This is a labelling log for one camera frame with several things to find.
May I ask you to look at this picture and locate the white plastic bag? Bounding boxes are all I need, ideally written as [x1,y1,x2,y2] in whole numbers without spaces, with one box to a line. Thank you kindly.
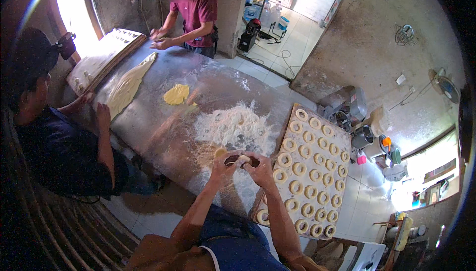
[382,161,409,182]

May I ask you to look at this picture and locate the grey metal pot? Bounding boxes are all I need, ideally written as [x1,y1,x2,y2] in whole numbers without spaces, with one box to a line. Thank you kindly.
[351,125,375,150]

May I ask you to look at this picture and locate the long rolled dough sheet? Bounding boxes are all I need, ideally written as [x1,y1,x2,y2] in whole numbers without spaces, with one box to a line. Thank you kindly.
[106,52,157,121]

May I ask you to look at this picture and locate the person's left hand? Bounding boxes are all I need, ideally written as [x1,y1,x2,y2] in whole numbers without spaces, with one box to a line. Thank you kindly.
[210,150,244,183]

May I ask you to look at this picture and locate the grey metal dough machine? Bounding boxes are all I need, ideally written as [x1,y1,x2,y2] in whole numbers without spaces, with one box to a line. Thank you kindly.
[317,86,369,132]

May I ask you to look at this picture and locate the coiled wire on wall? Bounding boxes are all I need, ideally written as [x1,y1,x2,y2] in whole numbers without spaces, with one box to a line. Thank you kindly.
[394,24,416,46]

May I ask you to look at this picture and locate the heap of white flour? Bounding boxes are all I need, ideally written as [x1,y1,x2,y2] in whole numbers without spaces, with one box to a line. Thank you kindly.
[193,101,277,160]

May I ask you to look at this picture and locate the dark metal rack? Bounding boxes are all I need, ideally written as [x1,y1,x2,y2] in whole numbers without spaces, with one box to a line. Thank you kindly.
[0,107,140,271]

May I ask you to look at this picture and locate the person's right hand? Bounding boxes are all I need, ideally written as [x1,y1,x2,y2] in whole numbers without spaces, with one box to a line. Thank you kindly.
[240,151,275,188]

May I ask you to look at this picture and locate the clear water bottles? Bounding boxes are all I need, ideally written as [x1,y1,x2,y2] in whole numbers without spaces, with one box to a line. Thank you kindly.
[260,0,283,26]

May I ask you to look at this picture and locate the wooden tray board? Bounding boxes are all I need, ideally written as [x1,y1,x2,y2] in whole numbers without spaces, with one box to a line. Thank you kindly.
[250,102,353,241]

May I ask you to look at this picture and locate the person's body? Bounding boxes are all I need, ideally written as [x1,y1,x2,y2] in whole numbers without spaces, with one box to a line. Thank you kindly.
[126,203,329,271]

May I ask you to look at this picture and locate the flat yellow dough piece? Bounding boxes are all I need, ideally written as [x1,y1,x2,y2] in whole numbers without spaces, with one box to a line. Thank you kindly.
[163,84,190,106]

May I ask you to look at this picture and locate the wall fan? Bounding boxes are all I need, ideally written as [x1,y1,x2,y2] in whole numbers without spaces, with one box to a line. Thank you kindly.
[431,68,462,104]

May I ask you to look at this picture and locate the stack of floured wooden boards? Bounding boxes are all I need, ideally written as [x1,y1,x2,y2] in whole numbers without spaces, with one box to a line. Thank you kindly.
[66,28,147,97]

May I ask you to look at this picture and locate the black machine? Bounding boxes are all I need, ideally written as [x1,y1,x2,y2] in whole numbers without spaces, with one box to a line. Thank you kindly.
[237,18,262,53]

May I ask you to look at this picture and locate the rows of ring-shaped dough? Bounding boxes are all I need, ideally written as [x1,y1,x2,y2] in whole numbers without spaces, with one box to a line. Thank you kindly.
[256,108,351,239]

